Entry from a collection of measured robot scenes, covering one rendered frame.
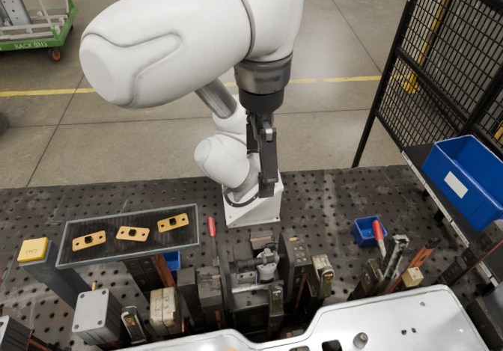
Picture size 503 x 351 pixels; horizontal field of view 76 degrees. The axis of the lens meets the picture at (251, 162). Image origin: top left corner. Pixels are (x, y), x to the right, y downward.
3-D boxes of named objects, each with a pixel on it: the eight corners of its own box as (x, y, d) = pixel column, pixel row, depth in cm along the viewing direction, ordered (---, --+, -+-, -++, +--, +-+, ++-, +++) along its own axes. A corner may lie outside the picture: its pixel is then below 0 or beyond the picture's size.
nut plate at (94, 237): (72, 251, 86) (71, 249, 85) (72, 239, 88) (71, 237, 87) (105, 242, 88) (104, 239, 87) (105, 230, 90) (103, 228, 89)
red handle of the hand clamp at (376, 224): (382, 278, 91) (370, 221, 93) (379, 276, 93) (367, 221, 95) (396, 275, 91) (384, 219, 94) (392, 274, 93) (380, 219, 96)
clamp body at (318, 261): (299, 329, 115) (313, 287, 88) (290, 297, 123) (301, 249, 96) (322, 324, 117) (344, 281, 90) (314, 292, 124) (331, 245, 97)
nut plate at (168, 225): (159, 233, 90) (158, 230, 89) (157, 221, 92) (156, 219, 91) (188, 224, 92) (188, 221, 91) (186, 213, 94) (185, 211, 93)
